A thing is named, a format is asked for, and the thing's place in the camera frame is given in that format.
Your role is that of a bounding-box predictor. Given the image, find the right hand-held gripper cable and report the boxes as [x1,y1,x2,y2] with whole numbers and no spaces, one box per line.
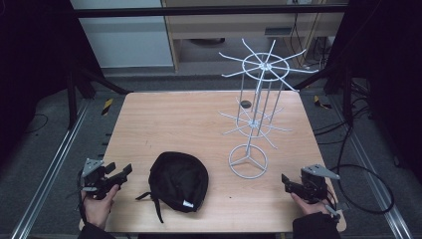
[323,185,350,223]

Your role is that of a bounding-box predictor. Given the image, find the black curtain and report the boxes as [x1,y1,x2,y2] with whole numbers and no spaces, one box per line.
[0,0,105,167]
[326,0,422,183]

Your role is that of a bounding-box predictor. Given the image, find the aluminium floor rail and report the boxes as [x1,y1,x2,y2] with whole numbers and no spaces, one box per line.
[9,99,92,239]
[331,96,414,239]

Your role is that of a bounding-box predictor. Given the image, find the white wire display rack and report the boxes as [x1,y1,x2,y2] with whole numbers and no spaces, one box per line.
[218,38,319,180]

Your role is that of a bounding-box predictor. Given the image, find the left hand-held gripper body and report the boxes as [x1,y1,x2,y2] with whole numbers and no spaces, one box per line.
[81,157,129,201]

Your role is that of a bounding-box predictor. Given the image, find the black cap with strap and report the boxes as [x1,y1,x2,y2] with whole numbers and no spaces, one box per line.
[135,151,210,224]

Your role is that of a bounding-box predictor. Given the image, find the light wooden shelf unit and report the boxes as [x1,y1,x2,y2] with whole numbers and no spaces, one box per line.
[160,0,346,73]

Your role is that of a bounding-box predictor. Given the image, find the person's left hand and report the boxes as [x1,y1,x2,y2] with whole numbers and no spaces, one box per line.
[81,184,120,231]

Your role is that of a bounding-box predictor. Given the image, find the black metal stand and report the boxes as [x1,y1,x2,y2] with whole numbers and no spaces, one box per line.
[65,61,133,131]
[293,61,354,127]

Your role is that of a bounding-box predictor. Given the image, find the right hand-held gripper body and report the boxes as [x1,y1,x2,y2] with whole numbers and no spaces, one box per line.
[298,163,341,204]

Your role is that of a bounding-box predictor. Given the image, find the thin black floor cable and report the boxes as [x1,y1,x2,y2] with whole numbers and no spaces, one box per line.
[23,113,50,135]

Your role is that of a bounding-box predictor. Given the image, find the yellow black striped tape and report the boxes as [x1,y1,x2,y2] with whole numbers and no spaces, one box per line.
[313,95,332,111]
[101,98,114,117]

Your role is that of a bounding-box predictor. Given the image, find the black looped floor cable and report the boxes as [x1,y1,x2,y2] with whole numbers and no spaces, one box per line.
[335,125,396,215]

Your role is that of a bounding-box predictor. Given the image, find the black horizontal frame bar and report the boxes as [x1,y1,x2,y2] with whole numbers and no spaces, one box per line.
[70,4,350,19]

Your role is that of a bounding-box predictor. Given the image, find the person's right hand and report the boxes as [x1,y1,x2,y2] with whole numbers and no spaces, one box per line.
[291,192,330,216]

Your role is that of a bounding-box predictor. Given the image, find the white cabinet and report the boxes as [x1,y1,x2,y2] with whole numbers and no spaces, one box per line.
[69,0,175,70]

